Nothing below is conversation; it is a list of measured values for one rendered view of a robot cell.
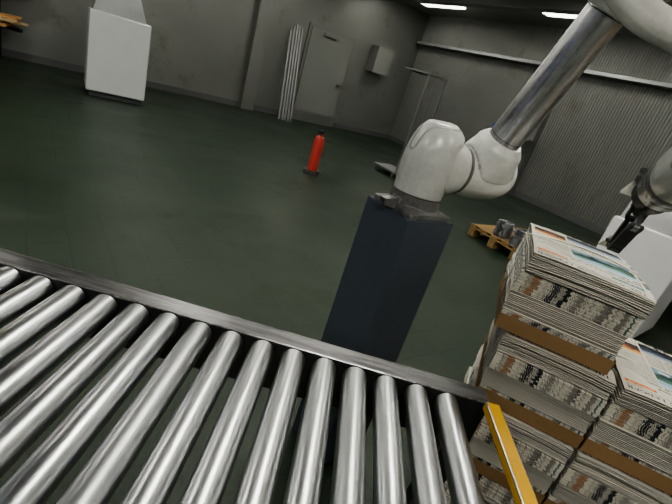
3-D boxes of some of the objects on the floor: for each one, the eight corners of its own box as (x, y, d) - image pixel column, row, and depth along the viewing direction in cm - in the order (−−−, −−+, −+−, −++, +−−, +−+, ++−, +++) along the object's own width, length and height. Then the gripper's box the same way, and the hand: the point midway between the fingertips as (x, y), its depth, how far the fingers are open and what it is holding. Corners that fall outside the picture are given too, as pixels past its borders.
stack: (424, 455, 177) (509, 285, 146) (743, 635, 145) (941, 466, 113) (399, 532, 143) (505, 332, 112) (811, 791, 110) (1122, 611, 79)
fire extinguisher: (307, 175, 562) (318, 131, 540) (298, 168, 581) (309, 126, 559) (323, 177, 577) (334, 134, 555) (313, 171, 596) (325, 129, 574)
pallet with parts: (518, 264, 467) (531, 237, 454) (465, 233, 523) (475, 208, 510) (567, 262, 535) (580, 239, 522) (515, 235, 590) (525, 213, 578)
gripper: (664, 126, 82) (618, 167, 103) (615, 242, 81) (578, 260, 101) (707, 139, 80) (652, 178, 101) (658, 257, 79) (612, 273, 99)
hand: (617, 218), depth 100 cm, fingers open, 13 cm apart
